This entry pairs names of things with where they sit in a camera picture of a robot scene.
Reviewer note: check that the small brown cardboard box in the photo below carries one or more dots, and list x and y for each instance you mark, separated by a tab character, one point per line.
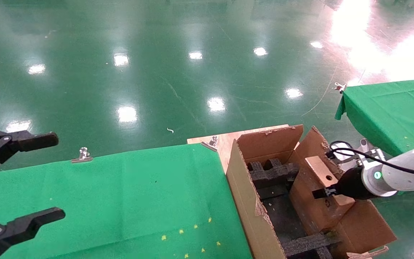
311	205

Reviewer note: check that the black foam insert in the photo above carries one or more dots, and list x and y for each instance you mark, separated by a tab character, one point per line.
271	172

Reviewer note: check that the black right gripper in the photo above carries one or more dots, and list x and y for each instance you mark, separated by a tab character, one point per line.
350	185

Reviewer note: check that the large open cardboard carton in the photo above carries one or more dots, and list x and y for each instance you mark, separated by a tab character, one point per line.
365	226

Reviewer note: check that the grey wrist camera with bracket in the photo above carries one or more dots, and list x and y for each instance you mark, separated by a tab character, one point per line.
344	155

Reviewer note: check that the silver binder clip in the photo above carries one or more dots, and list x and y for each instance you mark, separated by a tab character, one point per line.
340	87
208	146
83	155

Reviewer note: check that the large green tablecloth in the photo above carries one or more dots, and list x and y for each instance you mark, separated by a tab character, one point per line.
113	194

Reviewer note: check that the green cloth side table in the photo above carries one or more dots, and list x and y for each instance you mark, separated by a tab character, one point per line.
390	108

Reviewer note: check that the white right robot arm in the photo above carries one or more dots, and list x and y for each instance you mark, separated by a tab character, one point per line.
408	172

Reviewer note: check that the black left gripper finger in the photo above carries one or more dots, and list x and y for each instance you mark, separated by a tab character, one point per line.
31	142
20	228

